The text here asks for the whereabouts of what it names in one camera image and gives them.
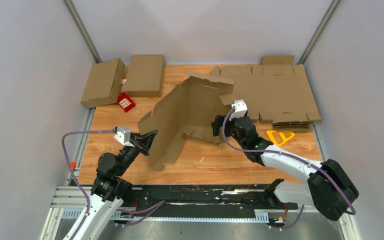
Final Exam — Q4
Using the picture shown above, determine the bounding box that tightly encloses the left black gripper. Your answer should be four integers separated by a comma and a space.
116, 129, 159, 177

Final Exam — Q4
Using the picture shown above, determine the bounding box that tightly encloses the cardboard box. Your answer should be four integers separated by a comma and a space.
124, 54, 165, 98
80, 58, 125, 109
137, 72, 235, 172

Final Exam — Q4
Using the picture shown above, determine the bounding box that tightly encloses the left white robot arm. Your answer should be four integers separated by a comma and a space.
65, 126, 158, 240

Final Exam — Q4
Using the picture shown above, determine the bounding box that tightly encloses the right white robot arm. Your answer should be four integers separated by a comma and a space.
211, 115, 360, 221

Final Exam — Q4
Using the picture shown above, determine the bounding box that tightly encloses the folded cardboard box upright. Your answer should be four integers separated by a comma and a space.
124, 54, 165, 98

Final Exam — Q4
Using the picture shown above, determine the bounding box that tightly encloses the red plastic block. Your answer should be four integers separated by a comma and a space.
116, 92, 136, 113

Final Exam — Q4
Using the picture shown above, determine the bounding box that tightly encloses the pink white small item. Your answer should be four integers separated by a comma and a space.
120, 79, 127, 93

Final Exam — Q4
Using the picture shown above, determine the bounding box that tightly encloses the yellow plastic wedge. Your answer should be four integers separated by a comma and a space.
266, 130, 296, 147

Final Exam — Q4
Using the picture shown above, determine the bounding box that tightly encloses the stack of flat cardboard sheets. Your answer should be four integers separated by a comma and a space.
210, 55, 322, 131

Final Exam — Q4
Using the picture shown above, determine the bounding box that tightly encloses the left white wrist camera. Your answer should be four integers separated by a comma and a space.
114, 126, 134, 147

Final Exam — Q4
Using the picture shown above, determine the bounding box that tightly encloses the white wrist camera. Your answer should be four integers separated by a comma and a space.
114, 126, 134, 147
229, 99, 248, 121

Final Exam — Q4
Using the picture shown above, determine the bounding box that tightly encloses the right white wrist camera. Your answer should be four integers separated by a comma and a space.
229, 99, 248, 121

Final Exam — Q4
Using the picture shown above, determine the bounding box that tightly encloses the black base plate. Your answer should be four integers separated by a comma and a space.
121, 179, 286, 219

